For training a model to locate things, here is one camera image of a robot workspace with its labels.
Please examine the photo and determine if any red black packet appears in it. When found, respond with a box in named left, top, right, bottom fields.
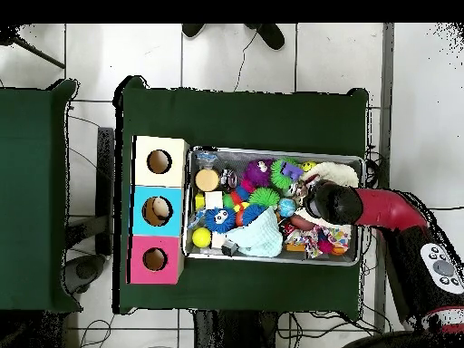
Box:
left=278, top=219, right=298, bottom=240

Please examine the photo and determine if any cream waffle cloth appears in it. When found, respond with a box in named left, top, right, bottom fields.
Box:
left=295, top=162, right=361, bottom=226

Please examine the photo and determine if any clear mesh bin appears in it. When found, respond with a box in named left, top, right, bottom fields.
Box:
left=183, top=148, right=366, bottom=267

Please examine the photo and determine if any wooden box with three holes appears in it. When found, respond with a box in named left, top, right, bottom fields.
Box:
left=127, top=134, right=189, bottom=285

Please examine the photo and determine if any black silver round toy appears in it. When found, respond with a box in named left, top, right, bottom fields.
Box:
left=220, top=169, right=239, bottom=191

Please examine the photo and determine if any round wooden disc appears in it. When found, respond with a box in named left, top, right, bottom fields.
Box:
left=195, top=168, right=220, bottom=193

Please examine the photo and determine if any blue fuzzy ball with eyes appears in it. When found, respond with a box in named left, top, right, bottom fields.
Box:
left=205, top=206, right=237, bottom=234

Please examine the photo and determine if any purple spiky ball with eyes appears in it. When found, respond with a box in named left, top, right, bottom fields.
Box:
left=244, top=160, right=274, bottom=189

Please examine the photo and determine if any small green spiky ball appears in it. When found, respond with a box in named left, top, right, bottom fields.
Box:
left=248, top=188, right=281, bottom=209

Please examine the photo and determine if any clear crumpled plastic packet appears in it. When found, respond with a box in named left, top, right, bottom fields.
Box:
left=195, top=150, right=220, bottom=165

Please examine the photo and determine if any large green spiky ball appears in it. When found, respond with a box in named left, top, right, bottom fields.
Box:
left=270, top=158, right=305, bottom=191

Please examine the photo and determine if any mint green knit cloth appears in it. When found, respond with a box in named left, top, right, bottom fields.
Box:
left=226, top=206, right=285, bottom=258

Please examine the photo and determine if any blue globe ball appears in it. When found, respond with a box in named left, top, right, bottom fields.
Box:
left=278, top=198, right=298, bottom=218

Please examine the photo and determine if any purple plastic block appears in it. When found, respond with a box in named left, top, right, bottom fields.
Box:
left=281, top=162, right=305, bottom=181

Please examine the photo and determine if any brown toy football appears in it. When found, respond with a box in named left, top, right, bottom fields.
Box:
left=289, top=215, right=318, bottom=233

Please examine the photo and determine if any person's foot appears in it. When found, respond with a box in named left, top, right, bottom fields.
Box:
left=243, top=23, right=287, bottom=52
left=180, top=23, right=208, bottom=40

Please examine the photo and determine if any green cloth side table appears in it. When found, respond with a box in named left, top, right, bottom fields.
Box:
left=0, top=78, right=81, bottom=314

